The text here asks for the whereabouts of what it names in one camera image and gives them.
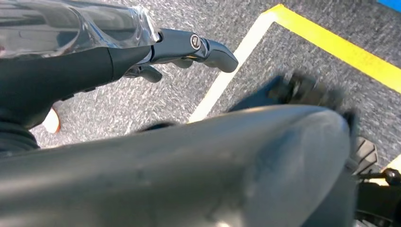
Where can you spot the blue metal shelf rack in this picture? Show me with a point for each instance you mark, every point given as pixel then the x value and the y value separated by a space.
pixel 391 4

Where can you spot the dark grey robot body shell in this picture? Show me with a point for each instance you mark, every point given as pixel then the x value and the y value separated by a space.
pixel 188 175

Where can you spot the black robot foot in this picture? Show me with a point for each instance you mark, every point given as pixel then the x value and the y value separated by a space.
pixel 297 91

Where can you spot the white orange object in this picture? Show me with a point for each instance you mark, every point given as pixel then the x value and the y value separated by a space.
pixel 51 122

